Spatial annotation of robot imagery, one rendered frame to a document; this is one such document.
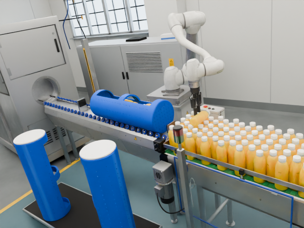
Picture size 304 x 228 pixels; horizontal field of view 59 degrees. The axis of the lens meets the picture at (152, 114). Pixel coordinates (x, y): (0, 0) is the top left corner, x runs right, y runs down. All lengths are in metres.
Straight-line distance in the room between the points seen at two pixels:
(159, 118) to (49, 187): 1.26
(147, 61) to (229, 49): 1.48
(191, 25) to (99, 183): 1.49
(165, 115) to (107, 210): 0.88
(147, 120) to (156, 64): 1.89
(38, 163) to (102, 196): 0.78
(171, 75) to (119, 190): 1.22
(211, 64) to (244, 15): 2.64
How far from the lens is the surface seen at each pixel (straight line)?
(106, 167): 2.03
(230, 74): 4.92
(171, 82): 2.73
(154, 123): 2.19
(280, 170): 1.67
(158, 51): 3.92
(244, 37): 4.69
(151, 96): 2.86
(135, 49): 4.16
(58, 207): 2.95
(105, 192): 2.14
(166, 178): 2.06
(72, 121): 3.31
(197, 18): 2.44
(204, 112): 2.08
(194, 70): 2.03
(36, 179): 2.76
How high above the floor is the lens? 2.00
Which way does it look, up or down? 23 degrees down
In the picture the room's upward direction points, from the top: 10 degrees counter-clockwise
